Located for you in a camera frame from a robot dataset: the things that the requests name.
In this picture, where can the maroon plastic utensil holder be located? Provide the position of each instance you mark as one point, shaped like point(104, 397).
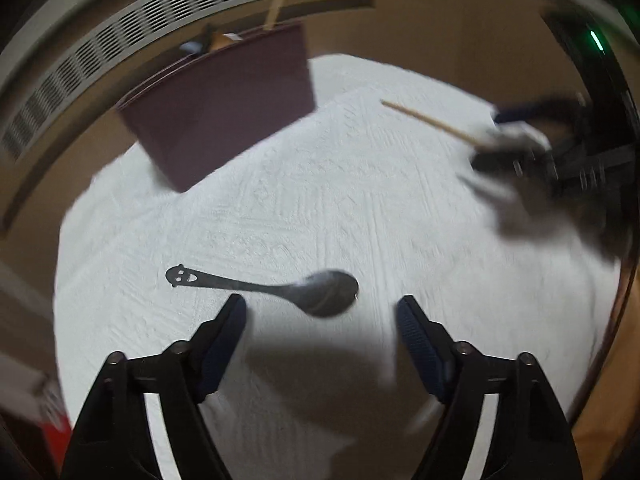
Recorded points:
point(220, 110)

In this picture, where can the white textured towel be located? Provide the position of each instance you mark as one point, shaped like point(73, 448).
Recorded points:
point(310, 200)

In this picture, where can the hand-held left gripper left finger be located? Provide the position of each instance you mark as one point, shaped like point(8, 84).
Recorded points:
point(222, 345)

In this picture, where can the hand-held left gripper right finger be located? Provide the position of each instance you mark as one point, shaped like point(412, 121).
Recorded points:
point(422, 347)

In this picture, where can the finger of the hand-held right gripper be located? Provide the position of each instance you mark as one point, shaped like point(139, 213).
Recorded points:
point(500, 160)
point(520, 111)

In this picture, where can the red box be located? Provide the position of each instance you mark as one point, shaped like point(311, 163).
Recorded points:
point(57, 432)

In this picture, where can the wooden chopstick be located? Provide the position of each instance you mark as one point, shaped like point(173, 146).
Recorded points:
point(430, 121)

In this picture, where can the large grey vent grille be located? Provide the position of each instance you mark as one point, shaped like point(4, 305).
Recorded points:
point(100, 55)

